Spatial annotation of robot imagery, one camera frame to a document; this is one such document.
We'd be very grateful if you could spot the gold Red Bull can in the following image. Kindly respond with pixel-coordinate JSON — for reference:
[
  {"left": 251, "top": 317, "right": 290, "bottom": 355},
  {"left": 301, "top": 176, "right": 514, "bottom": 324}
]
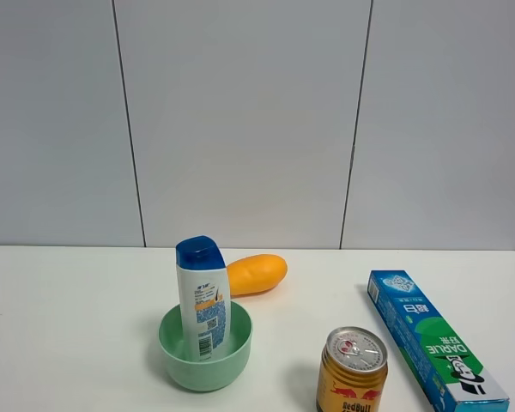
[{"left": 316, "top": 326, "right": 388, "bottom": 412}]

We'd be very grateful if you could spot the orange mango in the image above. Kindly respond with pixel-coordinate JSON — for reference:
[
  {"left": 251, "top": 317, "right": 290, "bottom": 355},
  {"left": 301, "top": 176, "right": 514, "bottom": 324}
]
[{"left": 227, "top": 254, "right": 288, "bottom": 297}]

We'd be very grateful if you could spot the blue green toothpaste box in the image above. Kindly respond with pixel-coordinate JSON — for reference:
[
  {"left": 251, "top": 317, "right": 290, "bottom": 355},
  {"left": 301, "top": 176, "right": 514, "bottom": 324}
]
[{"left": 367, "top": 270, "right": 510, "bottom": 412}]

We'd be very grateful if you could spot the green plastic bowl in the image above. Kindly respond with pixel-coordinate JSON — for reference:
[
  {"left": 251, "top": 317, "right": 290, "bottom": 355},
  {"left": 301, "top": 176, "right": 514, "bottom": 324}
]
[{"left": 158, "top": 302, "right": 253, "bottom": 392}]

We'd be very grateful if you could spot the white blue-capped shampoo bottle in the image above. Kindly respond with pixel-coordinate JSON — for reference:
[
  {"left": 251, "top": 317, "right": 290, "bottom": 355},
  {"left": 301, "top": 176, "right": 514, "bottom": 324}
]
[{"left": 176, "top": 235, "right": 231, "bottom": 361}]

